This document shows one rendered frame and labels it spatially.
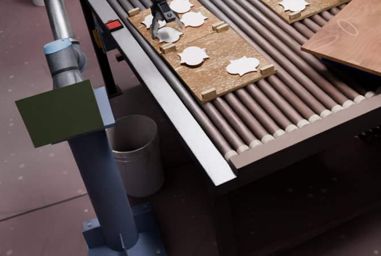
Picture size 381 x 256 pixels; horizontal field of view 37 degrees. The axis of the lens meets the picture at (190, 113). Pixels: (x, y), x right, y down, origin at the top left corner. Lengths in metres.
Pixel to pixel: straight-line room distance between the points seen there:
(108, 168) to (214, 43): 0.73
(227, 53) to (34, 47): 2.55
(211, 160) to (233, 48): 0.66
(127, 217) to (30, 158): 1.06
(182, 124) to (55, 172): 1.50
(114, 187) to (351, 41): 1.23
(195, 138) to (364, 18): 0.87
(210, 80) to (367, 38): 0.64
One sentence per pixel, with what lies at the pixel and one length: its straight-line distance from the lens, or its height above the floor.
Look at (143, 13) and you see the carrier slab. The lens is 2.90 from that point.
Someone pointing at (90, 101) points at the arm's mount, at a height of 1.01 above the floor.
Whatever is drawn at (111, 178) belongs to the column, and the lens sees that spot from 2.64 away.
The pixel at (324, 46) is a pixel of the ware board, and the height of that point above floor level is 1.04.
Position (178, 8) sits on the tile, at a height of 0.95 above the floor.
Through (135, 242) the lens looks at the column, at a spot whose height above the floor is 0.03.
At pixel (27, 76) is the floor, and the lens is 4.46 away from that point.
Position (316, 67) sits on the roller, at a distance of 2.42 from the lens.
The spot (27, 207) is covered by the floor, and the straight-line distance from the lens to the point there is 3.42.
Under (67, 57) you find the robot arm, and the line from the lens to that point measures 2.38.
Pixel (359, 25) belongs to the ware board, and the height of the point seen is 1.04.
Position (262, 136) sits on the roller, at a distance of 2.10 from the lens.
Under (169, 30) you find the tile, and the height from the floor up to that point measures 0.95.
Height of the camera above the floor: 2.34
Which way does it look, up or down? 40 degrees down
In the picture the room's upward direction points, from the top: 11 degrees counter-clockwise
